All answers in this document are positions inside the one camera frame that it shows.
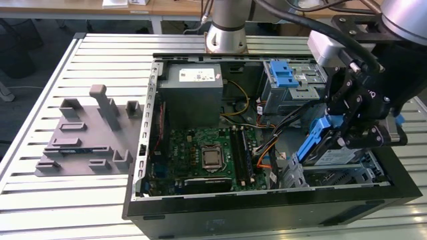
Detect black graphics card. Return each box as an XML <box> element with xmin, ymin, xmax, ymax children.
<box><xmin>174</xmin><ymin>176</ymin><xmax>233</xmax><ymax>195</ymax></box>

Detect black RAM slot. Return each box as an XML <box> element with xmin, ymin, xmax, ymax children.
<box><xmin>230</xmin><ymin>126</ymin><xmax>250</xmax><ymax>187</ymax></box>
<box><xmin>238</xmin><ymin>126</ymin><xmax>257</xmax><ymax>185</ymax></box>

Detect hard disk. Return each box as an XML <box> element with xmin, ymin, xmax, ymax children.
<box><xmin>294</xmin><ymin>113</ymin><xmax>406</xmax><ymax>168</ymax></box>

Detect black wire bundle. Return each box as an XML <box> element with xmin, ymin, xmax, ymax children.
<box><xmin>254</xmin><ymin>103</ymin><xmax>326</xmax><ymax>161</ymax></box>

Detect green motherboard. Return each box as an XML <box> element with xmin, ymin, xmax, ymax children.
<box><xmin>148</xmin><ymin>126</ymin><xmax>268</xmax><ymax>196</ymax></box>

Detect grey parts rack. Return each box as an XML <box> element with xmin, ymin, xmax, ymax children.
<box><xmin>33</xmin><ymin>84</ymin><xmax>146</xmax><ymax>177</ymax></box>

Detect RAM stick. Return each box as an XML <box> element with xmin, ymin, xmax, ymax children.
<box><xmin>57</xmin><ymin>148</ymin><xmax>94</xmax><ymax>154</ymax></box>

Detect white box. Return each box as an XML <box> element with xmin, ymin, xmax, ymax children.
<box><xmin>101</xmin><ymin>0</ymin><xmax>129</xmax><ymax>10</ymax></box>

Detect blue plastic drive latch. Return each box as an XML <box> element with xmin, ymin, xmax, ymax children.
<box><xmin>269</xmin><ymin>60</ymin><xmax>298</xmax><ymax>89</ymax></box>

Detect metal disk bay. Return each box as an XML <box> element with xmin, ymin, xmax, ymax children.
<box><xmin>288</xmin><ymin>152</ymin><xmax>377</xmax><ymax>189</ymax></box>

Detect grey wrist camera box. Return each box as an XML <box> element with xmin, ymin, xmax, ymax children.
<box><xmin>305</xmin><ymin>31</ymin><xmax>346</xmax><ymax>66</ymax></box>

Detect silver CPU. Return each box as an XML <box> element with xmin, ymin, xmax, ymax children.
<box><xmin>201</xmin><ymin>149</ymin><xmax>222</xmax><ymax>168</ymax></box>

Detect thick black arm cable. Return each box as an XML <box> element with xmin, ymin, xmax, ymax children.
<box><xmin>254</xmin><ymin>0</ymin><xmax>384</xmax><ymax>74</ymax></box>

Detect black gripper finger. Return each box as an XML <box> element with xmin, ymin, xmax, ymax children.
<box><xmin>324</xmin><ymin>65</ymin><xmax>366</xmax><ymax>138</ymax></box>
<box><xmin>336</xmin><ymin>124</ymin><xmax>408</xmax><ymax>150</ymax></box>

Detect yellow wires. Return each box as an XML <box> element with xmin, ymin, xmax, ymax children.
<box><xmin>218</xmin><ymin>79</ymin><xmax>250</xmax><ymax>118</ymax></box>

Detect black office chair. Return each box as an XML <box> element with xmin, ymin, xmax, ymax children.
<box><xmin>0</xmin><ymin>18</ymin><xmax>43</xmax><ymax>80</ymax></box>

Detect black PC case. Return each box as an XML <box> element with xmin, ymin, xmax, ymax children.
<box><xmin>121</xmin><ymin>52</ymin><xmax>422</xmax><ymax>240</ymax></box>

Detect orange wires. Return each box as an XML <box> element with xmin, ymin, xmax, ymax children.
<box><xmin>256</xmin><ymin>147</ymin><xmax>277</xmax><ymax>171</ymax></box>

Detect wooden desk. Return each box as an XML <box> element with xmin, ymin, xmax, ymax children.
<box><xmin>0</xmin><ymin>0</ymin><xmax>214</xmax><ymax>35</ymax></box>

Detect grey power supply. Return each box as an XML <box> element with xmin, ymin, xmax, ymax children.
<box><xmin>156</xmin><ymin>62</ymin><xmax>225</xmax><ymax>130</ymax></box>

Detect metal drive cage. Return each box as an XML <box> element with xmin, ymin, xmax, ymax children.
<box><xmin>258</xmin><ymin>59</ymin><xmax>329</xmax><ymax>116</ymax></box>

